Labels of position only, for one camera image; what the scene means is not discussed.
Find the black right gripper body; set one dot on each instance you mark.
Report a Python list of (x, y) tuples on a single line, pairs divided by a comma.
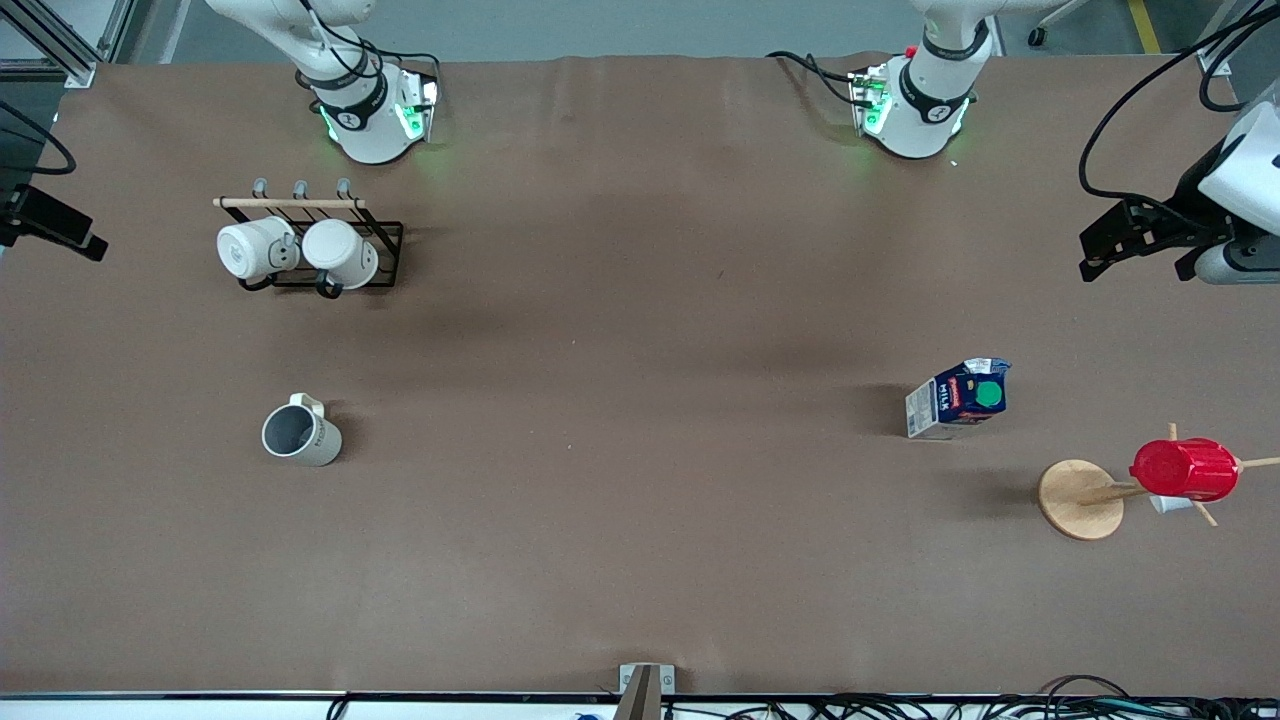
[(32, 212)]

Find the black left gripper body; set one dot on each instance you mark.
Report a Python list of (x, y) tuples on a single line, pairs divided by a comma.
[(1186, 220)]

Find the blue milk carton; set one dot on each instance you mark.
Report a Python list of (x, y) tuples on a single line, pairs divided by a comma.
[(955, 400)]

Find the white mug with grey inside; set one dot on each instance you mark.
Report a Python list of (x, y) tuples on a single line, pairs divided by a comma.
[(305, 435)]

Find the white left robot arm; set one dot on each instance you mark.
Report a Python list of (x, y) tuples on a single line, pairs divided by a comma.
[(920, 120)]

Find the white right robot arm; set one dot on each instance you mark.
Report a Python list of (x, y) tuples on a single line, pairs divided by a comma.
[(370, 130)]

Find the red plastic cup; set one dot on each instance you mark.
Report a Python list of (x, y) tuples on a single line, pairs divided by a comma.
[(1185, 470)]

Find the small white cup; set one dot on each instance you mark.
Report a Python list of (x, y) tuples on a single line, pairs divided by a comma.
[(1168, 505)]

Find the white chair caster leg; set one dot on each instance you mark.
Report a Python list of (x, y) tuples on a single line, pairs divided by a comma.
[(1050, 25)]

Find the wooden mug tree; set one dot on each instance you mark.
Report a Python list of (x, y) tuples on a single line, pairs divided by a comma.
[(1075, 500)]

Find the brown table cover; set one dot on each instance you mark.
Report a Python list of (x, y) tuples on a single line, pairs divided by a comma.
[(640, 500)]

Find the aluminium frame profile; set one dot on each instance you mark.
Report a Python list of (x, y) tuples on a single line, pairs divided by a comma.
[(1225, 40), (60, 50)]

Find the grey metal bracket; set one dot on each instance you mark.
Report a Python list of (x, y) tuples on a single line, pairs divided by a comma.
[(645, 690)]

